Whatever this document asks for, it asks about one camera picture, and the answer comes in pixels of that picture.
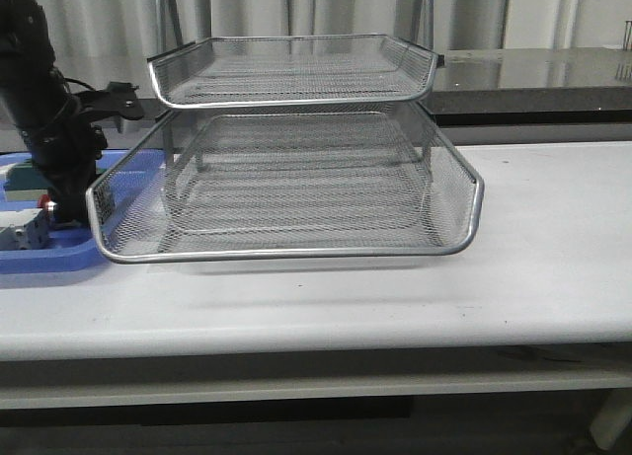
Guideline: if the red emergency push button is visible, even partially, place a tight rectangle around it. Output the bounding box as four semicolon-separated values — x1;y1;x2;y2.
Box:
38;194;59;222

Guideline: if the blue plastic tray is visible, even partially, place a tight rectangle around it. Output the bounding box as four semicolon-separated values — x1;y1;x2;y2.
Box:
1;149;163;274

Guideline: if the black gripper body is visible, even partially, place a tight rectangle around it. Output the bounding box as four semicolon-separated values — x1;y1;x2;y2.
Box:
22;82;144;223

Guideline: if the silver rack frame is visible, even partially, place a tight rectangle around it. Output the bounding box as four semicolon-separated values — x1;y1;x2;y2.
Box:
156;0;434;189

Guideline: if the dark stone counter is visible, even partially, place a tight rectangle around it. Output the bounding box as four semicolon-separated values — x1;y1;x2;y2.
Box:
0;48;632;129

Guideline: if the silver mesh tray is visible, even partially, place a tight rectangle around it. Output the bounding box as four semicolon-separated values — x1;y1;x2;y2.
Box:
86;102;484;264
165;148;432;239
147;34;438;110

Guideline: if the green knife switch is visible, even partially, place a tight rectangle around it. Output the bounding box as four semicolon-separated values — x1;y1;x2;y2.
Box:
3;160;49;201

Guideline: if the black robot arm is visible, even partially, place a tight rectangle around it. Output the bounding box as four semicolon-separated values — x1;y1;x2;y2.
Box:
1;0;144;224

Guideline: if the white table leg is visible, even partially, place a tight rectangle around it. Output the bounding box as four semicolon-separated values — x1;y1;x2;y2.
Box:
589;388;631;450

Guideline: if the white circuit breaker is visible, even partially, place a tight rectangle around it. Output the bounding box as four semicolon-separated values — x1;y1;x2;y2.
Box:
1;208;50;251

